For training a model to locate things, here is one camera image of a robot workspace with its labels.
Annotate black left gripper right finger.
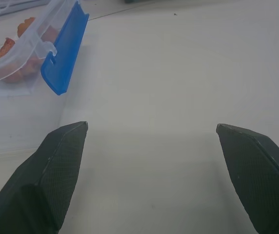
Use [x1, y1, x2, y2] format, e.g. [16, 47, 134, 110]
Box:
[216, 123, 279, 234]

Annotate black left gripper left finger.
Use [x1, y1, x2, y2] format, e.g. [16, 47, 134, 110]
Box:
[0, 121, 89, 234]

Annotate orange fried food pieces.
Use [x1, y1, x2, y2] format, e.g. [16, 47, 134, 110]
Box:
[0, 17, 60, 84]

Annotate clear plastic container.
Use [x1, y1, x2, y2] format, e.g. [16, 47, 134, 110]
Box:
[0, 0, 78, 98]

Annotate blue container latch flap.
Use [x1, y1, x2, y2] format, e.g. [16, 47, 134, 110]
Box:
[40, 1, 90, 96]

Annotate white wire rack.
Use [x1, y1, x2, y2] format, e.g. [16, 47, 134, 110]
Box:
[0, 0, 48, 18]

